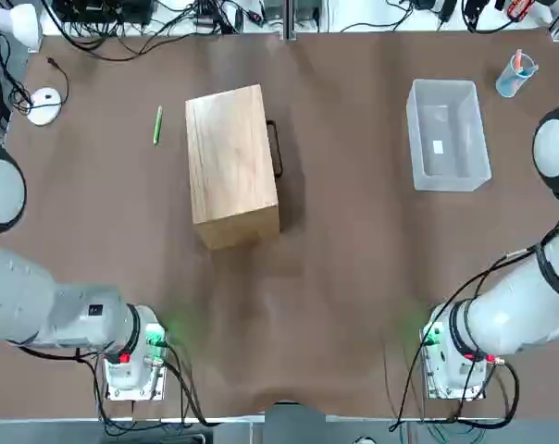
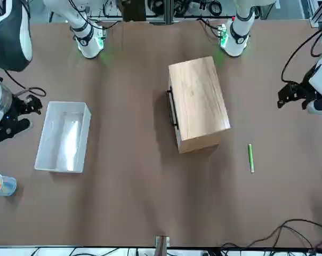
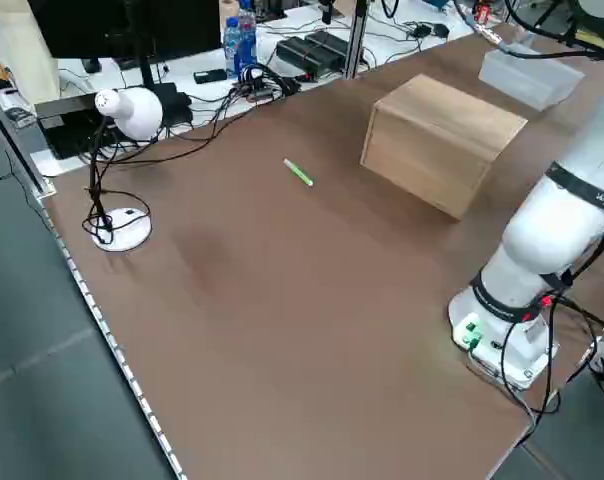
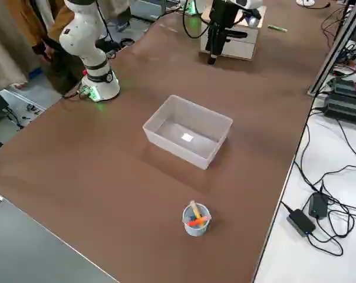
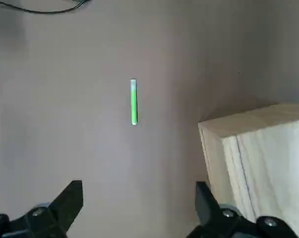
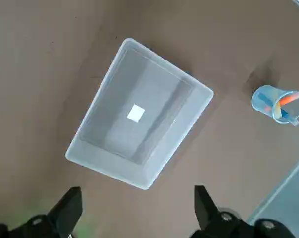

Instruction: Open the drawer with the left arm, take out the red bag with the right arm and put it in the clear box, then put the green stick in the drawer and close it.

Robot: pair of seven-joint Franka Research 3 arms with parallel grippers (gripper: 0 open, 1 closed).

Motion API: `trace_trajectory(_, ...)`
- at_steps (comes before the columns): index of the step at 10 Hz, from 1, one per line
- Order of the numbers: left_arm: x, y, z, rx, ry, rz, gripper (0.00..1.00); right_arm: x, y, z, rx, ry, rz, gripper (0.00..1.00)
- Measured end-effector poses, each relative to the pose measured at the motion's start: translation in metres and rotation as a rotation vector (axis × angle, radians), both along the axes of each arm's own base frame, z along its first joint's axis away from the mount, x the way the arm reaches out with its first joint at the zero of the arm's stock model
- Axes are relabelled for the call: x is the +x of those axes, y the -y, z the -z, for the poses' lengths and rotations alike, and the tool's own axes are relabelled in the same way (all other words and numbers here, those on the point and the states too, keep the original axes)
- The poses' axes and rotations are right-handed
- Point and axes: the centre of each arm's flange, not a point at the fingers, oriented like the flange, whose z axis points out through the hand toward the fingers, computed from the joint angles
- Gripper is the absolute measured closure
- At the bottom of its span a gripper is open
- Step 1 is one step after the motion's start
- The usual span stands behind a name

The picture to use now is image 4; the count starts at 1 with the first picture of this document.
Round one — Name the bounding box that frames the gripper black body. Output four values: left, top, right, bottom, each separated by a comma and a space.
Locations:
209, 0, 240, 29

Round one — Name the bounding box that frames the black metal drawer handle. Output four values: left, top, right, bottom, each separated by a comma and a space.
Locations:
225, 29, 248, 40

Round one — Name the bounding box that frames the wooden drawer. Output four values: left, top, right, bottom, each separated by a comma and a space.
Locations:
206, 23, 260, 42

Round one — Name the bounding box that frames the wooden drawer cabinet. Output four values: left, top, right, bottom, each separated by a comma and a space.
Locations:
199, 5, 268, 62

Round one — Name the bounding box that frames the clear plastic box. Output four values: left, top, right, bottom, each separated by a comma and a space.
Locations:
142, 94, 233, 171

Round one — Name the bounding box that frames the yellow stick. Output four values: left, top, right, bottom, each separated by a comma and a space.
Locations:
190, 200, 202, 219

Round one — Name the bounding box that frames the orange stick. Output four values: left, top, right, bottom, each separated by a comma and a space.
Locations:
188, 216, 211, 227

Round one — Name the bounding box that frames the black ribbed power supply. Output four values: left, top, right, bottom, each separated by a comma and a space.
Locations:
324, 94, 356, 128
331, 75, 356, 103

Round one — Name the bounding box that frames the clear plastic cup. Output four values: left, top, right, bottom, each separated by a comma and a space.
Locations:
182, 202, 211, 236

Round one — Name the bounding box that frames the person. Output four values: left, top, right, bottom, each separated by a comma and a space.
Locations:
5, 0, 78, 95
0, 0, 29, 98

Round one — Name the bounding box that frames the black power adapter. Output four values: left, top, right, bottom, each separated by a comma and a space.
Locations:
308, 193, 329, 219

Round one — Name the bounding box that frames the black adapter with blue light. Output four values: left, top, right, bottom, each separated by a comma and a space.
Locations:
286, 209, 317, 238

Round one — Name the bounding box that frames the grey table panel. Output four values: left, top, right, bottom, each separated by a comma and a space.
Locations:
0, 188, 120, 283

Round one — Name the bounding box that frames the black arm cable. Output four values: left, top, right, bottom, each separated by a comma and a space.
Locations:
182, 0, 210, 38

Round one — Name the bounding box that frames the aluminium frame post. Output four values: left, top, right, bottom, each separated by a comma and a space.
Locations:
306, 0, 356, 97

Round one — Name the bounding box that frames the long black cable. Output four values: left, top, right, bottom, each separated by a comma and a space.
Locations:
281, 188, 356, 257
294, 108, 356, 189

